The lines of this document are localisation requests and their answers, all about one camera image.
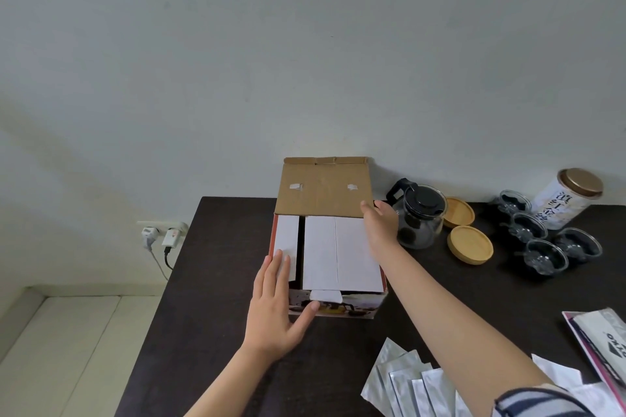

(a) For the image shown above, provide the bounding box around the person's left hand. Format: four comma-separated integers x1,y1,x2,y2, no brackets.
242,249,321,364

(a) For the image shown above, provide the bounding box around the person's right hand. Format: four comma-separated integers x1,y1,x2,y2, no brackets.
360,200,400,256

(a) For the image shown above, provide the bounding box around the glass teapot with black lid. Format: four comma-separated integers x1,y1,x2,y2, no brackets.
386,179,449,250

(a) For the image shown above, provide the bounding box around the red cardboard tea set box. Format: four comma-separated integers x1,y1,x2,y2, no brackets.
267,156,388,321

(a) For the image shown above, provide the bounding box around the round bamboo coaster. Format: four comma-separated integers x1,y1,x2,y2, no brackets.
442,196,476,229
447,225,494,266

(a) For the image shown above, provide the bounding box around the glass cup with black handle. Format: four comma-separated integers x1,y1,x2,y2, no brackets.
496,190,533,217
522,238,570,278
508,211,548,244
555,227,603,264

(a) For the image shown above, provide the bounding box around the pile of silver foil packets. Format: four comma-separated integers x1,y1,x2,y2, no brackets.
361,337,625,417

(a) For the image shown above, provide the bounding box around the white tea tin gold lid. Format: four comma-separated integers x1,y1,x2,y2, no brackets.
530,167,604,231

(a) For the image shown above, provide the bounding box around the person's right forearm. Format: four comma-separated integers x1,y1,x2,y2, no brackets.
371,240,554,417

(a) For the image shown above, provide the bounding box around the person's left forearm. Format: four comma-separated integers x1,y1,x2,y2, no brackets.
183,345,282,417

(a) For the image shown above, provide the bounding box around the white black small box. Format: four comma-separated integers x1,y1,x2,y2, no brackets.
569,308,626,383

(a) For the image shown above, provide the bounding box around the pink paper package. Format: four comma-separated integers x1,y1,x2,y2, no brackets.
562,309,626,403

